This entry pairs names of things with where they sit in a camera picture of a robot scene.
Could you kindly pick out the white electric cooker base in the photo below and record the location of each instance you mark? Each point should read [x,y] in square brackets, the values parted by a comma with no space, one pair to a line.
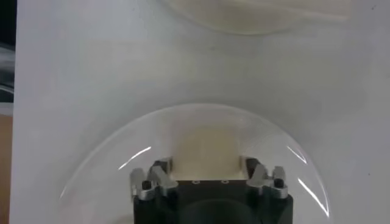
[253,15]

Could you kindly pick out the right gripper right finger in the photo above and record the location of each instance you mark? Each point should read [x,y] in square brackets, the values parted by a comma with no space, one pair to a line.
[259,178]

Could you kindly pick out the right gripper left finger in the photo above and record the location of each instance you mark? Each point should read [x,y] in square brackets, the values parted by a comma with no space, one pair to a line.
[158,179]

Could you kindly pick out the round white plate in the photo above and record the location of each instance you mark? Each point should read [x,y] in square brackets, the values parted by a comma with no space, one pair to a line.
[268,137]

